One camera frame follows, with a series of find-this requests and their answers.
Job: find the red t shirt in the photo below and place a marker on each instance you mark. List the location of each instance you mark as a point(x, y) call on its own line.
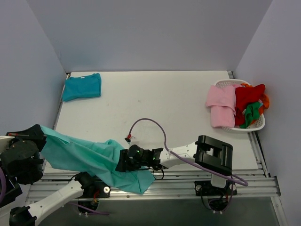
point(244, 97)

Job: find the mint green t shirt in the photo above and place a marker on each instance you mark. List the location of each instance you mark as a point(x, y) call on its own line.
point(98, 159)

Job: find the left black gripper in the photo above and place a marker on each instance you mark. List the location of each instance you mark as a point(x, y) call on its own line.
point(33, 135)

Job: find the orange t shirt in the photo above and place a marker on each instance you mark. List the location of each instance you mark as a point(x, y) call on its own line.
point(264, 103)

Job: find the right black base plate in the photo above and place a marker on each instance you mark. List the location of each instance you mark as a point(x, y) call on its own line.
point(204, 188)

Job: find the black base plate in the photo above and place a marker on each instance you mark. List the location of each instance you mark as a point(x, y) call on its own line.
point(204, 188)
point(97, 190)

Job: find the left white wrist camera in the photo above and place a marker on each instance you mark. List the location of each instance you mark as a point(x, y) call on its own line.
point(4, 142)

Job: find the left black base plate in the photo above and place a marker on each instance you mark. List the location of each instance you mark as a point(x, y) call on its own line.
point(97, 190)

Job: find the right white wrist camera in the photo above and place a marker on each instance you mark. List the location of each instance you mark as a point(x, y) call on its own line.
point(131, 140)

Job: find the aluminium rail frame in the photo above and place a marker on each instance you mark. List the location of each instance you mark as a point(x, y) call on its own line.
point(173, 186)

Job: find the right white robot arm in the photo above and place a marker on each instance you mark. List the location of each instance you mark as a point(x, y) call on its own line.
point(207, 153)

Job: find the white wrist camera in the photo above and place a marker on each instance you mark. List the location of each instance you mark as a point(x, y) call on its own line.
point(131, 140)
point(4, 142)

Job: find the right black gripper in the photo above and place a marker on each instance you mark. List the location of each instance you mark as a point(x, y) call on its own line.
point(122, 161)

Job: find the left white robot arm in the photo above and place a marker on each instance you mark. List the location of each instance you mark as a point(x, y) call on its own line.
point(34, 214)

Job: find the pink t shirt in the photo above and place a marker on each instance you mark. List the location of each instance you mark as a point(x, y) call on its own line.
point(221, 102)

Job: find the white plastic laundry basket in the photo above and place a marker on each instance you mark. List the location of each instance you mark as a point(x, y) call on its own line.
point(257, 125)

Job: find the folded teal t shirt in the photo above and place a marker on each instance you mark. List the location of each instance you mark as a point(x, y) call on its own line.
point(82, 87)

